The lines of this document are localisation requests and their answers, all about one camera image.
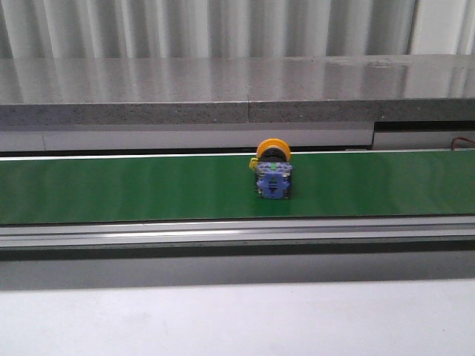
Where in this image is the yellow mushroom push button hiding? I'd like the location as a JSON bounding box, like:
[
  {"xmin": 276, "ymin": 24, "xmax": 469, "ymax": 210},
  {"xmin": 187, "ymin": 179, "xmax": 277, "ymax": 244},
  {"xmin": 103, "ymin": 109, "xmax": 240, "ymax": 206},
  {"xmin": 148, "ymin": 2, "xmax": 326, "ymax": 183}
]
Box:
[{"xmin": 249, "ymin": 138, "xmax": 293, "ymax": 200}]

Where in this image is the grey speckled stone counter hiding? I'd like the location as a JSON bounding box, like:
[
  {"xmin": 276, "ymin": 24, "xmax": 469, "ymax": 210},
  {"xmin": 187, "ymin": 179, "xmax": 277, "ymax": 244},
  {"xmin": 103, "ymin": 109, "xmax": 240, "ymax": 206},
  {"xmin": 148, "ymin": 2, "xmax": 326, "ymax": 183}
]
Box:
[{"xmin": 1, "ymin": 55, "xmax": 474, "ymax": 127}]

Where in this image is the white pleated curtain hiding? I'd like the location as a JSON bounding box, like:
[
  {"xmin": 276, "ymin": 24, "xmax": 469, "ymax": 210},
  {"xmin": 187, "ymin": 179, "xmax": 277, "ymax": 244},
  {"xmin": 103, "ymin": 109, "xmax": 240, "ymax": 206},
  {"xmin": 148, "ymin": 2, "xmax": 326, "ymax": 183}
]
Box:
[{"xmin": 1, "ymin": 1, "xmax": 474, "ymax": 59}]

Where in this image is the green conveyor belt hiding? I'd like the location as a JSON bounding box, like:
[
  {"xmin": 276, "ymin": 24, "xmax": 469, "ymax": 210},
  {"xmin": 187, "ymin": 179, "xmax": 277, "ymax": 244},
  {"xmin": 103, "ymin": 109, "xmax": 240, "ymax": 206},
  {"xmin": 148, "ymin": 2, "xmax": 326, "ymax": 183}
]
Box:
[{"xmin": 1, "ymin": 150, "xmax": 474, "ymax": 225}]

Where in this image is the aluminium conveyor rail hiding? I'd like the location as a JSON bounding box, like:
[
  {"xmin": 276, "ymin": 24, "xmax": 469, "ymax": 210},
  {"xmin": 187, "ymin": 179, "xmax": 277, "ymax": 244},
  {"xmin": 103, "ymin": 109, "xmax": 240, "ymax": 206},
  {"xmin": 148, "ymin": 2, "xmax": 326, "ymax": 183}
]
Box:
[
  {"xmin": 1, "ymin": 215, "xmax": 474, "ymax": 249},
  {"xmin": 1, "ymin": 121, "xmax": 474, "ymax": 153}
]

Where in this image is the aluminium conveyor rear rail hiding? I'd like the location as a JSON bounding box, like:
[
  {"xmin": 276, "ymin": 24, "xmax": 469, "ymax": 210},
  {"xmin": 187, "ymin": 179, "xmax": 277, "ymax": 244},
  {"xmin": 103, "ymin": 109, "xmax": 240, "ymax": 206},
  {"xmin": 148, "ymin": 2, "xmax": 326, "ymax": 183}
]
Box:
[{"xmin": 1, "ymin": 121, "xmax": 474, "ymax": 153}]

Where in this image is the aluminium conveyor front rail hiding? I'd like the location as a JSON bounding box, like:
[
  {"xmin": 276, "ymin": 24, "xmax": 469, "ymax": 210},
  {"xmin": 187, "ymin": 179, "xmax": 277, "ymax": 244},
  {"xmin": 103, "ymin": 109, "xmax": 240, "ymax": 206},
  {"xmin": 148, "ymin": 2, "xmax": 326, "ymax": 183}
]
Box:
[{"xmin": 1, "ymin": 215, "xmax": 474, "ymax": 249}]

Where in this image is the red wire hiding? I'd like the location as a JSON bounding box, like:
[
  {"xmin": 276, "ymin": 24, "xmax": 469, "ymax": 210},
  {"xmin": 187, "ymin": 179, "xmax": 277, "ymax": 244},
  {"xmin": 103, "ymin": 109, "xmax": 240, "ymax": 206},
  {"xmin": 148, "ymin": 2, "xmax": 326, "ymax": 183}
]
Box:
[{"xmin": 451, "ymin": 136, "xmax": 475, "ymax": 152}]

